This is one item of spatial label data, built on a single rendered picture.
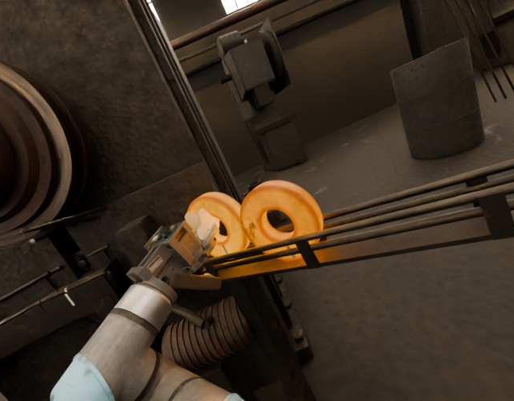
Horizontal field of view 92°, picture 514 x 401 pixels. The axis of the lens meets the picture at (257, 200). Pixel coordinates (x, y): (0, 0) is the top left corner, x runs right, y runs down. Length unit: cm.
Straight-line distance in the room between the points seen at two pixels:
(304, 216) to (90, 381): 35
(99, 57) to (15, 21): 21
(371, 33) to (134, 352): 809
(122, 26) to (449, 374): 140
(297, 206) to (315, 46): 715
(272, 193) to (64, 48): 74
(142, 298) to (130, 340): 5
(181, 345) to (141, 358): 30
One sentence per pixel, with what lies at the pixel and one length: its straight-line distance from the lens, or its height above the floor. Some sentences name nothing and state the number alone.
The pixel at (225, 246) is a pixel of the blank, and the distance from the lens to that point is 56.
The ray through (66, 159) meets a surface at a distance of 77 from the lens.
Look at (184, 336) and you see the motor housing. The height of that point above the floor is 52.
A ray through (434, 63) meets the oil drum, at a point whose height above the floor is 79.
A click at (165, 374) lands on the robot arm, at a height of 64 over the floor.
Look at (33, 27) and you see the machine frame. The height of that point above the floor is 137.
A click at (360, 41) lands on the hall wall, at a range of 798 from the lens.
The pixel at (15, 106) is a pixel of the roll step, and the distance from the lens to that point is 80.
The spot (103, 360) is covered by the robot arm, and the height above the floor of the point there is 72.
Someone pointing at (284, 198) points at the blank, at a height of 77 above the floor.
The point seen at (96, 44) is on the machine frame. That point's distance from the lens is 93.
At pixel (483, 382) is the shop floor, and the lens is 109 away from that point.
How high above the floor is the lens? 89
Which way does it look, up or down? 15 degrees down
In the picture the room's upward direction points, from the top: 24 degrees counter-clockwise
